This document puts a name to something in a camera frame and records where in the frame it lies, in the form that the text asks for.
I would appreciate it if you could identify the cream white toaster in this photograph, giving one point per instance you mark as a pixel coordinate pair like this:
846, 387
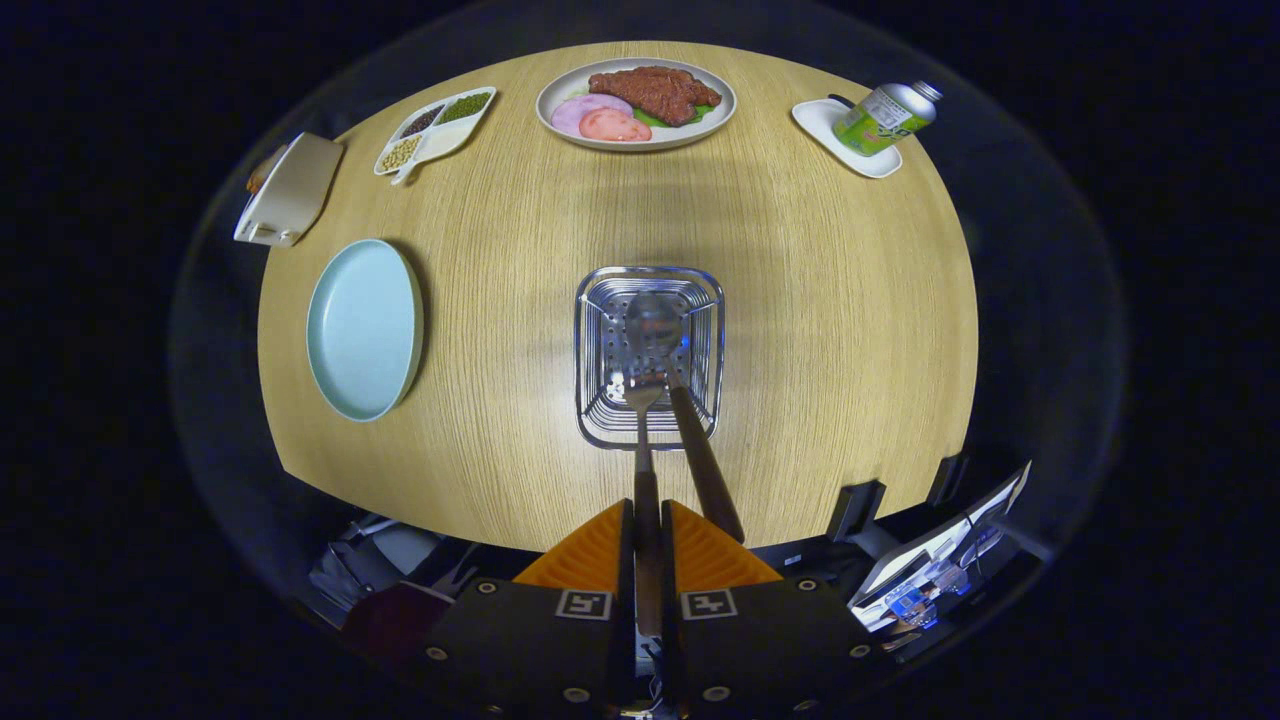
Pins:
300, 190

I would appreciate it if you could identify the pink ham slices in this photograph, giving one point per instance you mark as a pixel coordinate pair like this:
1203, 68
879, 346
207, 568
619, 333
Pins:
600, 118

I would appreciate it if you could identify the white square coaster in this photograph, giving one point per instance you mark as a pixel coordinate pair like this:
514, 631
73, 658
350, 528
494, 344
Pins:
820, 125

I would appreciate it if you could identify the green label metal bottle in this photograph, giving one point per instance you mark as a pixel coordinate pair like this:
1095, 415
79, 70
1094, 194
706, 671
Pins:
885, 118

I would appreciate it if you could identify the white divided bean tray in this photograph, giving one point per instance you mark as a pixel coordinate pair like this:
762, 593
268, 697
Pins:
445, 135

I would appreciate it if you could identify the light blue round plate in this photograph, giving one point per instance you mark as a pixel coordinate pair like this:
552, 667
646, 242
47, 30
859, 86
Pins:
360, 330

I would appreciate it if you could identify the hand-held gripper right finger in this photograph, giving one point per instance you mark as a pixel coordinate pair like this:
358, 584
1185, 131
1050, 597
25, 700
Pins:
670, 570

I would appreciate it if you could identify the brown steak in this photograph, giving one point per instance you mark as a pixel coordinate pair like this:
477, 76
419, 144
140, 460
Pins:
655, 92

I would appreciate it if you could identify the grey white plastic object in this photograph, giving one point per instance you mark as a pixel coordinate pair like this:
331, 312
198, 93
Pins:
395, 555

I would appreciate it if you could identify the white round food plate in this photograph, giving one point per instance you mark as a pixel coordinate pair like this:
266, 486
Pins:
560, 95

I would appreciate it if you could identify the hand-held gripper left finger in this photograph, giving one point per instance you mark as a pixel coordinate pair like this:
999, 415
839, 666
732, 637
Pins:
627, 560

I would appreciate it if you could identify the black table clamp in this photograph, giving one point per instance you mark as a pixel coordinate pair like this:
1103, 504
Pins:
856, 510
948, 482

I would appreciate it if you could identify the dark red cloth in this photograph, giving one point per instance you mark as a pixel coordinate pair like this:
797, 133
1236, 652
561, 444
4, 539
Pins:
395, 620

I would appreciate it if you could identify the white tablet screen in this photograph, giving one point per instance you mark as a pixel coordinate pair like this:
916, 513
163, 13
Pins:
930, 560

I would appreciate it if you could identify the brown toast slices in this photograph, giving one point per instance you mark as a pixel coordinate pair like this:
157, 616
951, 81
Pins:
262, 172

